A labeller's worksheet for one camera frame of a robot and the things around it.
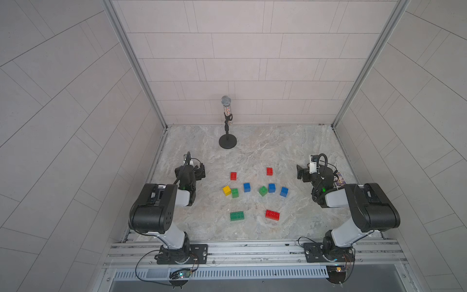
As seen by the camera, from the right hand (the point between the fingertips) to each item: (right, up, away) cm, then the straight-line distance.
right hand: (306, 162), depth 95 cm
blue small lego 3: (-14, -13, -9) cm, 21 cm away
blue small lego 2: (-19, -12, -7) cm, 23 cm away
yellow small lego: (-41, -12, -9) cm, 44 cm away
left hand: (-59, 0, 0) cm, 59 cm away
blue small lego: (-31, -11, -8) cm, 34 cm away
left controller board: (-56, -37, -30) cm, 74 cm away
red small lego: (-38, -7, -2) cm, 39 cm away
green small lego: (-37, -13, -9) cm, 40 cm away
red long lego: (-20, -22, -14) cm, 33 cm away
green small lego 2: (-23, -13, -9) cm, 28 cm away
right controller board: (+2, -39, -27) cm, 47 cm away
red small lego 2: (-19, -5, +1) cm, 20 cm away
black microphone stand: (-43, +11, +13) cm, 46 cm away
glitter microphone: (-41, +30, -10) cm, 52 cm away
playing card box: (+16, -9, -4) cm, 19 cm away
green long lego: (-37, -22, -14) cm, 45 cm away
